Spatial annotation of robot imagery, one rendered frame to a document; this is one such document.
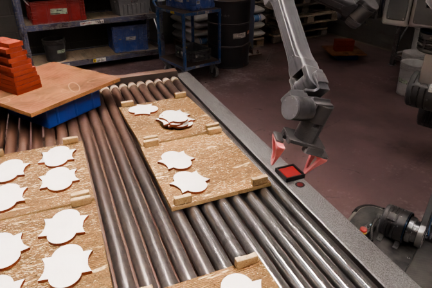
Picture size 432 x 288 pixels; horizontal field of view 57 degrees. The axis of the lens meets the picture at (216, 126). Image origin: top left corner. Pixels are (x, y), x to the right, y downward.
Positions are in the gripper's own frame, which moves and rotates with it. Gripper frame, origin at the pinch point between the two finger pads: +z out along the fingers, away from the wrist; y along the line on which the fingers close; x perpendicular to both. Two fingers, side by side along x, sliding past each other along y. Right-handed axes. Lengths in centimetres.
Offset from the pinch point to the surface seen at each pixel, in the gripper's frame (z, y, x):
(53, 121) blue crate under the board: 49, -73, 71
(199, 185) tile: 26.7, -15.4, 19.2
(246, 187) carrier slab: 22.5, -0.5, 18.4
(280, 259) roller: 21.2, 4.2, -11.8
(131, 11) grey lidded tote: 97, -74, 469
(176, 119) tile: 29, -23, 64
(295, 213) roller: 19.6, 13.0, 7.1
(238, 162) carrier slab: 23.5, -1.2, 33.7
